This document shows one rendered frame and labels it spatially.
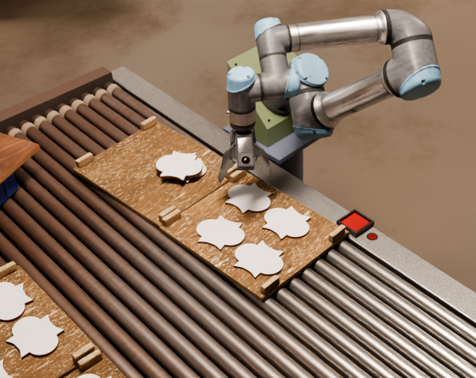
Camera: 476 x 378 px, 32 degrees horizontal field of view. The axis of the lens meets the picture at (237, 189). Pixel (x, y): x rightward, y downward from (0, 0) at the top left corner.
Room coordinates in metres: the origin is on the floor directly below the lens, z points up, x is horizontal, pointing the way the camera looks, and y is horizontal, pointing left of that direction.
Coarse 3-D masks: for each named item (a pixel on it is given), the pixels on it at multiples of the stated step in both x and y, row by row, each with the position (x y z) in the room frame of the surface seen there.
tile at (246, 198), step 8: (240, 184) 1.96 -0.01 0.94; (232, 192) 1.93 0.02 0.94; (240, 192) 1.93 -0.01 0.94; (248, 192) 1.92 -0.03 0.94; (256, 192) 1.92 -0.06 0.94; (264, 192) 1.92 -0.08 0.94; (232, 200) 1.89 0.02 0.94; (240, 200) 1.89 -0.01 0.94; (248, 200) 1.89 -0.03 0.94; (256, 200) 1.88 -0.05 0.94; (264, 200) 1.88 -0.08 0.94; (240, 208) 1.85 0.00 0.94; (248, 208) 1.85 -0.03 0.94; (256, 208) 1.85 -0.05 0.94; (264, 208) 1.85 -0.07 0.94
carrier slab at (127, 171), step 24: (120, 144) 2.22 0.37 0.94; (144, 144) 2.21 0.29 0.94; (168, 144) 2.20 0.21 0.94; (192, 144) 2.20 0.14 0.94; (96, 168) 2.10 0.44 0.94; (120, 168) 2.09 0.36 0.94; (144, 168) 2.08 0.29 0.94; (216, 168) 2.06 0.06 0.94; (120, 192) 1.97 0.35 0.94; (144, 192) 1.96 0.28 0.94; (168, 192) 1.96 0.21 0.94; (192, 192) 1.95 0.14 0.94; (144, 216) 1.86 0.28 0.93
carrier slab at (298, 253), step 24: (216, 192) 1.94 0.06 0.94; (192, 216) 1.84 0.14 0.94; (216, 216) 1.83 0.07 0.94; (240, 216) 1.83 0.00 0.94; (264, 216) 1.82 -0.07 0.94; (312, 216) 1.81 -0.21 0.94; (192, 240) 1.74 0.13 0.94; (264, 240) 1.72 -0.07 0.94; (288, 240) 1.72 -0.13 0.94; (312, 240) 1.71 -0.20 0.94; (336, 240) 1.70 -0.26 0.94; (216, 264) 1.64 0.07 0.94; (288, 264) 1.62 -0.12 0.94
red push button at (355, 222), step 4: (352, 216) 1.81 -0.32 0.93; (356, 216) 1.81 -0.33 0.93; (360, 216) 1.81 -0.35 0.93; (344, 220) 1.79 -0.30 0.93; (348, 220) 1.79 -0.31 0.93; (352, 220) 1.79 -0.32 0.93; (356, 220) 1.79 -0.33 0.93; (360, 220) 1.79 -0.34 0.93; (364, 220) 1.79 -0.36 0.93; (348, 224) 1.77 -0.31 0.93; (352, 224) 1.77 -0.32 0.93; (356, 224) 1.77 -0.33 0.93; (360, 224) 1.77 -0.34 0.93; (364, 224) 1.77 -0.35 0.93; (352, 228) 1.76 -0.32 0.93; (356, 228) 1.76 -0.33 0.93; (360, 228) 1.76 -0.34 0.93
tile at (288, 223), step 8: (272, 208) 1.84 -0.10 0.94; (280, 208) 1.84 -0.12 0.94; (288, 208) 1.84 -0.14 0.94; (272, 216) 1.81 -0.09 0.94; (280, 216) 1.81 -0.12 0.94; (288, 216) 1.81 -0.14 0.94; (296, 216) 1.80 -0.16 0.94; (304, 216) 1.80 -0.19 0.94; (272, 224) 1.78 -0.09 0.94; (280, 224) 1.77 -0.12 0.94; (288, 224) 1.77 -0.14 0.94; (296, 224) 1.77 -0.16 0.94; (304, 224) 1.77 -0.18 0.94; (280, 232) 1.74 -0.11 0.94; (288, 232) 1.74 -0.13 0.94; (296, 232) 1.73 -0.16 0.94; (304, 232) 1.73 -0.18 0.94; (280, 240) 1.72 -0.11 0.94
